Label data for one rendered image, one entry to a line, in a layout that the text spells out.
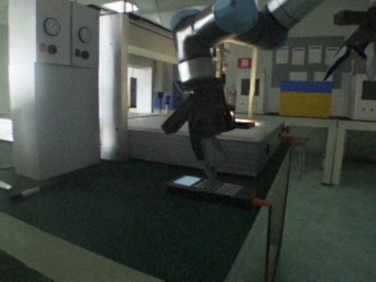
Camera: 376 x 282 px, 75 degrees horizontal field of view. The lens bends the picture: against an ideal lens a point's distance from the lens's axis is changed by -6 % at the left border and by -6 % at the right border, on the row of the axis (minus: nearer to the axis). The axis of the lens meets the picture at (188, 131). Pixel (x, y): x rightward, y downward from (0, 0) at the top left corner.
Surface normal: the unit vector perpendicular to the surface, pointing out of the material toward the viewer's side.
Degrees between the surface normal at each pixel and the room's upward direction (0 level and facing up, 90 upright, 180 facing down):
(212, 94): 90
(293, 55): 90
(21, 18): 90
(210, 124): 90
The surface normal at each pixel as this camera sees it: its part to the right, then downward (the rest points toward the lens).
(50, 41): 0.90, 0.08
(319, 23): -0.44, 0.11
